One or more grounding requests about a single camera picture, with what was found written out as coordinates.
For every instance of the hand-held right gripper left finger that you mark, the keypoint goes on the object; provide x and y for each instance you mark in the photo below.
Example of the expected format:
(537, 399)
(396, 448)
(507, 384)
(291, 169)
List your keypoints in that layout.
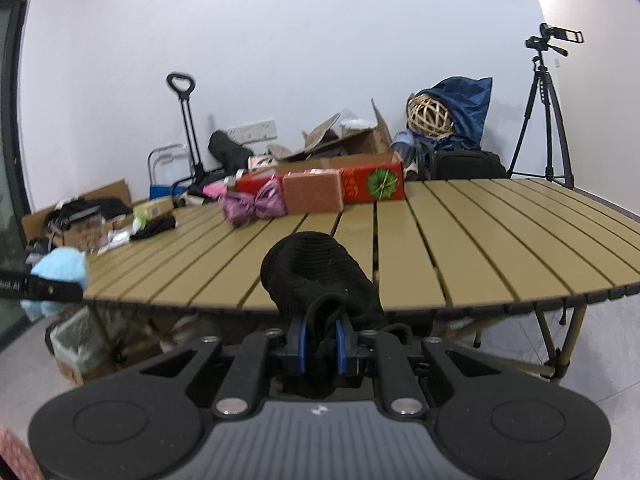
(300, 347)

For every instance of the black camera tripod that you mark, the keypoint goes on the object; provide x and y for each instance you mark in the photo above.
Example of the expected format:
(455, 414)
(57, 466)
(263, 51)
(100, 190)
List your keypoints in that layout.
(545, 125)

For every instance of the small black knit cloth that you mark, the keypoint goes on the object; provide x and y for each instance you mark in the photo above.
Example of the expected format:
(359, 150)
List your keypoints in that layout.
(155, 226)

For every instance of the brick coloured block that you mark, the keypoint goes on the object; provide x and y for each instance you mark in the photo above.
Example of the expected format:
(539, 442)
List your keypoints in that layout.
(314, 191)

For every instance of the red gift box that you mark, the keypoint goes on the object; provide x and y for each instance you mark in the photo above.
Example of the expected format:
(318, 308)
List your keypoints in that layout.
(375, 182)

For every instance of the blue fabric bag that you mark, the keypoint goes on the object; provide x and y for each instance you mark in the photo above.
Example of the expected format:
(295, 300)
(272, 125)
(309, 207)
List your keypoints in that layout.
(465, 110)

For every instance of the white paper sheet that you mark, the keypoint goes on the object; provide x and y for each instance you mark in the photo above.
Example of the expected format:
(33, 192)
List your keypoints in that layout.
(114, 242)

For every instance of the black knit hat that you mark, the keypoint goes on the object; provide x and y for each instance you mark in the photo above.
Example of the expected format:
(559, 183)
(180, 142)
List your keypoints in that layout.
(320, 270)

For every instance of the black backpack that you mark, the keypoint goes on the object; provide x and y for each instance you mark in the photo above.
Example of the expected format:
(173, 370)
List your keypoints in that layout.
(465, 165)

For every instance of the purple shiny pouch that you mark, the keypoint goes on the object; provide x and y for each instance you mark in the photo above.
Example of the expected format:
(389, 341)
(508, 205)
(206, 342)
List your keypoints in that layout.
(252, 205)

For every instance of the white blue folding cart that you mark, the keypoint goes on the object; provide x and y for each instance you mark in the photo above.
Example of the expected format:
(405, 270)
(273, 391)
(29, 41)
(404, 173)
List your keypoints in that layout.
(165, 180)

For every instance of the green yellow carton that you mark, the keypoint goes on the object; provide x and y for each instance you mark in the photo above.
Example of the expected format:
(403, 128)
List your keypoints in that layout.
(152, 207)

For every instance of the light green bin liner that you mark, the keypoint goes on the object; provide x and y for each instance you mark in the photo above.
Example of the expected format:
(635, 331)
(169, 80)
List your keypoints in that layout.
(75, 335)

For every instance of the white wall power strip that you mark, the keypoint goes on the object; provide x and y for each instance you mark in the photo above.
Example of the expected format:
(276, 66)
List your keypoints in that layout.
(252, 131)

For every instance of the wicker ball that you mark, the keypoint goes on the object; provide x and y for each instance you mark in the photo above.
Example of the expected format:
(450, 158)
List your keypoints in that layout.
(431, 115)

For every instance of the pink patterned cloth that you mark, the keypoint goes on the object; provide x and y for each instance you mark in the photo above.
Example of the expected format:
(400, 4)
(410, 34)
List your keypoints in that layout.
(17, 455)

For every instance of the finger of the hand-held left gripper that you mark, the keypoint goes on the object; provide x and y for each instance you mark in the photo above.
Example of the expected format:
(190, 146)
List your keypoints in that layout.
(55, 290)

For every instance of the clear snack jar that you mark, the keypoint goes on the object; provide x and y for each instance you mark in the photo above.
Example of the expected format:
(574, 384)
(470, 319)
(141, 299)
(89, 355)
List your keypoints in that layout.
(82, 230)

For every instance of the black bag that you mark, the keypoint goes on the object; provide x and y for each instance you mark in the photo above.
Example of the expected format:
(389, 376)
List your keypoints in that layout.
(227, 150)

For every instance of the lined cardboard box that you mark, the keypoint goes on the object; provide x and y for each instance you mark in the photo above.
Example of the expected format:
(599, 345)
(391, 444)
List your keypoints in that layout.
(100, 355)

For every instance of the tan folding table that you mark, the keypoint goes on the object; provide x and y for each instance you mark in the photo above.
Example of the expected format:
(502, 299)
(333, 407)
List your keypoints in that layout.
(475, 240)

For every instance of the light blue fluffy cloth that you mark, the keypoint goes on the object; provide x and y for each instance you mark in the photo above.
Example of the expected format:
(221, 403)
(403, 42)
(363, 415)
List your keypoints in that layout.
(62, 265)

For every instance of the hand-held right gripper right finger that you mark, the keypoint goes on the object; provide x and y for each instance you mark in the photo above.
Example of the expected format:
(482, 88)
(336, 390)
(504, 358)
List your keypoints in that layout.
(341, 347)

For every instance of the large cardboard box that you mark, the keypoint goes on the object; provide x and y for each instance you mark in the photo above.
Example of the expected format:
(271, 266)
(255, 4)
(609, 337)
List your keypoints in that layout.
(105, 195)

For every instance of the open cardboard box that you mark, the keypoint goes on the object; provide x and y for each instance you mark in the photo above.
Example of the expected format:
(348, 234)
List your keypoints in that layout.
(345, 142)

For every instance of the pink packet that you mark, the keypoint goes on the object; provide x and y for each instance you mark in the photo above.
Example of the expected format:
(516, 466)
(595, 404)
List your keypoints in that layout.
(215, 191)

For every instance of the blue water bottle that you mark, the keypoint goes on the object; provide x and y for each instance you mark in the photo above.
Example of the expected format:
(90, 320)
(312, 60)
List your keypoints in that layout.
(402, 145)

